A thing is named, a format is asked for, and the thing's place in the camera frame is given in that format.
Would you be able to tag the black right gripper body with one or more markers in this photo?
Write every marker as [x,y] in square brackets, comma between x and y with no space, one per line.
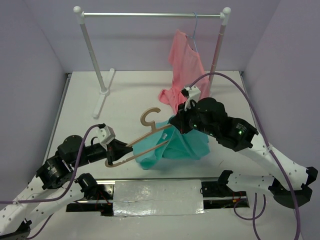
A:
[189,119]

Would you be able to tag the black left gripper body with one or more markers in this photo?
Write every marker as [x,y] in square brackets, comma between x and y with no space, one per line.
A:
[95,152]

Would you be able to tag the teal t shirt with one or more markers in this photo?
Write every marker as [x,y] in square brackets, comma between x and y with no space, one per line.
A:
[170,144]

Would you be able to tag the tan wooden hanger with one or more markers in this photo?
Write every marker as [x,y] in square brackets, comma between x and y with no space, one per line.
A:
[153,130]

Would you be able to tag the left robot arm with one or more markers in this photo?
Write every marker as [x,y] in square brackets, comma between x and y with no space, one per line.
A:
[53,186]

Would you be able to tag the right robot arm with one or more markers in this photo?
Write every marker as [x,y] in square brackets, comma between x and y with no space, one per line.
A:
[287,182]

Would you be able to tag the pink t shirt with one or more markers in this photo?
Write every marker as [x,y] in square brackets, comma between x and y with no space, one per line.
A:
[186,68]

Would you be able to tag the white clothes rack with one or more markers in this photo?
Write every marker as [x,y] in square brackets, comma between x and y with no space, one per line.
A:
[105,83]

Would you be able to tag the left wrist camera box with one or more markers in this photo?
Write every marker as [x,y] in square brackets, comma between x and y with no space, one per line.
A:
[105,134]

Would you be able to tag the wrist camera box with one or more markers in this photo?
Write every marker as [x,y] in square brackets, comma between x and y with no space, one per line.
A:
[105,134]
[192,93]

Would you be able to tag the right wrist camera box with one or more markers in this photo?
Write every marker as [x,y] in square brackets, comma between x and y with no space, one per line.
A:
[192,93]

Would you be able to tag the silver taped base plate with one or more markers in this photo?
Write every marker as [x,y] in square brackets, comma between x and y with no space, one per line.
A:
[144,198]

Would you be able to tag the blue wire hanger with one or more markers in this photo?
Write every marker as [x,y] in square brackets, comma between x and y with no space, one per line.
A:
[193,36]

